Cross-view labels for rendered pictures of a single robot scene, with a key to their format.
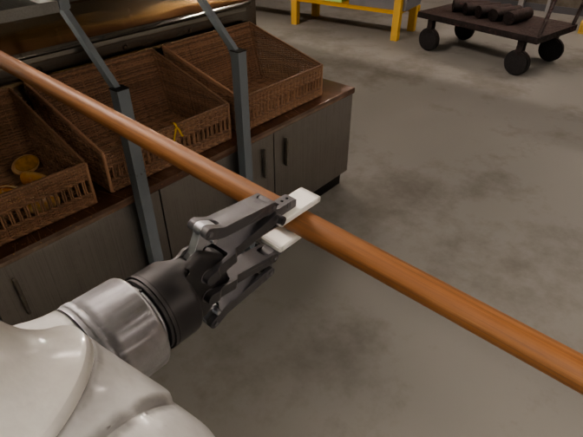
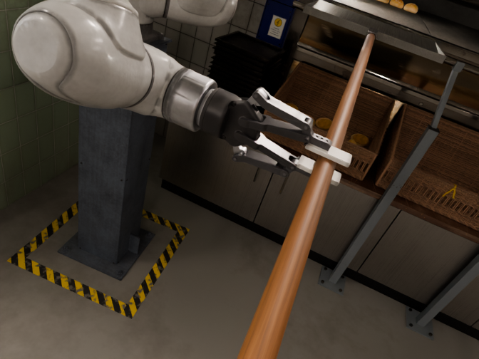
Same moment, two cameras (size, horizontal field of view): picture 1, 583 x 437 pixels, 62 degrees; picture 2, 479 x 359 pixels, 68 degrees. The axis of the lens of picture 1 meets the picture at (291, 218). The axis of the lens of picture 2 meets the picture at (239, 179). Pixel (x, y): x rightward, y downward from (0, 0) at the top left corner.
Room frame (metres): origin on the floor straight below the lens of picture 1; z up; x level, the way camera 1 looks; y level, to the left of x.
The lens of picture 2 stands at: (0.11, -0.37, 1.39)
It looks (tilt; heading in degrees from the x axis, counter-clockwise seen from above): 35 degrees down; 60
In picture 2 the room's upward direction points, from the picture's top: 19 degrees clockwise
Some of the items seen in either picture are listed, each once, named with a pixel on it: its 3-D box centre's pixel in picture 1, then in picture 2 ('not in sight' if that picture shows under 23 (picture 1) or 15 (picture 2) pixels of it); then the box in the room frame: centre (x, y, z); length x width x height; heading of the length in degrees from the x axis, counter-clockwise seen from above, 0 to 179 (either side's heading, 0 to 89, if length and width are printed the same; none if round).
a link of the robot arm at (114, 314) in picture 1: (117, 335); (193, 101); (0.27, 0.15, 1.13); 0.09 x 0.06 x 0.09; 50
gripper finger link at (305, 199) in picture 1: (291, 205); (328, 151); (0.45, 0.00, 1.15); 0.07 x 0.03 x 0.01; 140
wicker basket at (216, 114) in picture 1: (134, 112); (445, 164); (1.72, 0.60, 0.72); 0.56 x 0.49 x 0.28; 139
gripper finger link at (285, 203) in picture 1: (277, 202); (317, 134); (0.43, 0.02, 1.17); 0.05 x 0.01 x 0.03; 140
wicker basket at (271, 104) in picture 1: (245, 71); not in sight; (2.18, 0.21, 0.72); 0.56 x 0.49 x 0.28; 140
